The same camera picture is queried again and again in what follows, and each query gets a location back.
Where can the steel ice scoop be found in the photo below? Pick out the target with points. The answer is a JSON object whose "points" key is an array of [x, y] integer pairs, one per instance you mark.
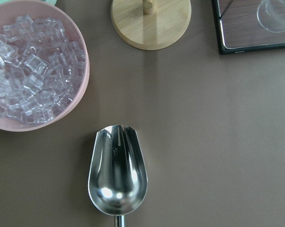
{"points": [[117, 182]]}

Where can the wooden stand with round base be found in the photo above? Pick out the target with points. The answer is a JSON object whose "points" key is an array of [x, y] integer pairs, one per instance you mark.
{"points": [[151, 24]]}

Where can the clear ice cubes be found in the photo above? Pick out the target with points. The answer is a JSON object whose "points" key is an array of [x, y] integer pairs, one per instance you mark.
{"points": [[41, 70]]}

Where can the black framed wooden tray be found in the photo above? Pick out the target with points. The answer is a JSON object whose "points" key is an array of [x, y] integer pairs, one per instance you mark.
{"points": [[238, 29]]}

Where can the green ceramic bowl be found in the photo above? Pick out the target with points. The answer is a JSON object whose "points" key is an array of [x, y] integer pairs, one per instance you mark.
{"points": [[53, 2]]}

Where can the clear glass cup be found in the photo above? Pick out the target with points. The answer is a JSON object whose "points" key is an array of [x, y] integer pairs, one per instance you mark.
{"points": [[271, 15]]}

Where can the pink bowl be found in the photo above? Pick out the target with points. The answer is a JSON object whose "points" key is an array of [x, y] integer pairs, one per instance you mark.
{"points": [[38, 9]]}

